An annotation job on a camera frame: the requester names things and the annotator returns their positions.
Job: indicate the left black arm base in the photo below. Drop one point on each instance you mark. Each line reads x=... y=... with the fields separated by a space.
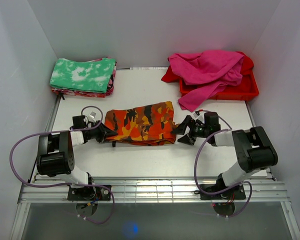
x=88 y=193

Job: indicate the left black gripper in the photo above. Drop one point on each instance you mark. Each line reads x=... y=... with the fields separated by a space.
x=105 y=132

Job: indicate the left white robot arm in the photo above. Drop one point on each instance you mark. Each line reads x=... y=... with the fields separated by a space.
x=55 y=155

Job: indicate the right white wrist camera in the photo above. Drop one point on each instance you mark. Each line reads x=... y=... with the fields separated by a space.
x=198 y=115

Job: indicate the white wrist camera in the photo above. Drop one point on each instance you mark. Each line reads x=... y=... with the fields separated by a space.
x=198 y=115
x=92 y=117

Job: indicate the aluminium rail frame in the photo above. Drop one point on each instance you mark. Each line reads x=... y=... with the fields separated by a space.
x=160 y=174

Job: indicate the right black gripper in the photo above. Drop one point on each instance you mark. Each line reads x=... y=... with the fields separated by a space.
x=189 y=138

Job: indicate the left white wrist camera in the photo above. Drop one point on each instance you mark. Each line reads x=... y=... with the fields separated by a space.
x=92 y=117

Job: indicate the orange camouflage trousers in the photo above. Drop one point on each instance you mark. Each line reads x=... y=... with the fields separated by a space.
x=149 y=125

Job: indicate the red plastic tray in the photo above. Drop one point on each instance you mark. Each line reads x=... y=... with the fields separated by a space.
x=245 y=91

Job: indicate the red garment in tray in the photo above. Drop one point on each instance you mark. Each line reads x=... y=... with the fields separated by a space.
x=247 y=62

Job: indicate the pink patterned folded trousers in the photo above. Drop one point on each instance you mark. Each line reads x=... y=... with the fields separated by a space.
x=112 y=80

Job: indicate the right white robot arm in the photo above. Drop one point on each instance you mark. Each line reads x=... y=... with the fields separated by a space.
x=253 y=149

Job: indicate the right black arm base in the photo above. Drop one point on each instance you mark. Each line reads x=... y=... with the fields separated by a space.
x=235 y=193

